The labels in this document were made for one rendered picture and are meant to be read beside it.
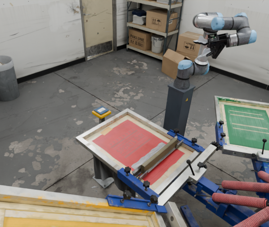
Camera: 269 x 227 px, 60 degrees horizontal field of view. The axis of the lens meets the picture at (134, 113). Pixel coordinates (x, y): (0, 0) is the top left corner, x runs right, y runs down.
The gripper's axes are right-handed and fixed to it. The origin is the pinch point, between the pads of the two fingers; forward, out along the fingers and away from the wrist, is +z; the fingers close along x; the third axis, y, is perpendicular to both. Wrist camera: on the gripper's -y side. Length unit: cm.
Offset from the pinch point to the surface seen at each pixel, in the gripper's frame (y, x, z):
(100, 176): -81, 46, 90
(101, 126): -50, 15, 80
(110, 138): -52, 26, 72
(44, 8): -97, -286, 229
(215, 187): -45, 73, 0
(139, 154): -52, 42, 48
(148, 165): -40, 57, 40
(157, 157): -43, 50, 34
